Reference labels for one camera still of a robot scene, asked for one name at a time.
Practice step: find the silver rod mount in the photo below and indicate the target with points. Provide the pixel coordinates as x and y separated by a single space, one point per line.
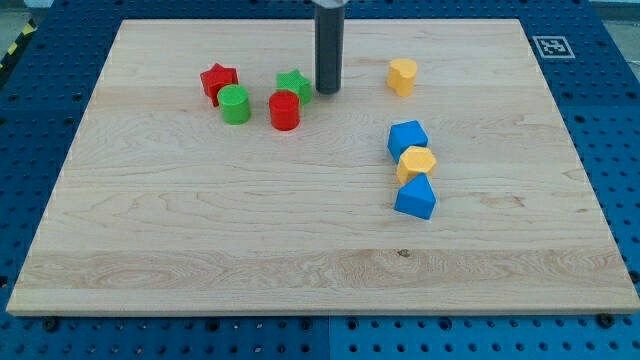
329 2

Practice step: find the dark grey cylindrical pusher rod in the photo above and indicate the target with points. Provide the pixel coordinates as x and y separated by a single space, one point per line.
329 35

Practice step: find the yellow heart block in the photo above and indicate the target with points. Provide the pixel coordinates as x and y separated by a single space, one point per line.
401 76

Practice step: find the blue cube block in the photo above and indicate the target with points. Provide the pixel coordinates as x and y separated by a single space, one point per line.
406 134

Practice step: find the green star block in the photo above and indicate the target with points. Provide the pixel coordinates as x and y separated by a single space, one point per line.
295 82

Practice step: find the red cylinder block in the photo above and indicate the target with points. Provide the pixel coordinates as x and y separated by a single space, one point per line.
284 109

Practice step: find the red star block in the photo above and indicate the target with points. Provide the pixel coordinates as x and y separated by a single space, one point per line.
217 77

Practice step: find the green cylinder block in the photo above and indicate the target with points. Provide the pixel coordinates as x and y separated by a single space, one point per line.
234 104

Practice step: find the yellow hexagon block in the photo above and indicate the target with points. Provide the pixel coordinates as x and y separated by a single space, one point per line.
413 161

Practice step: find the light wooden board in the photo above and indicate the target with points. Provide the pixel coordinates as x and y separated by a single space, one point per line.
164 209

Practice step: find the blue triangular prism block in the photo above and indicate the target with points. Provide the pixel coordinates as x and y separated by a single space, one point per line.
416 198

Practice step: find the white fiducial marker tag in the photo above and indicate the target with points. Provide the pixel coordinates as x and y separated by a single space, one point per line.
553 47

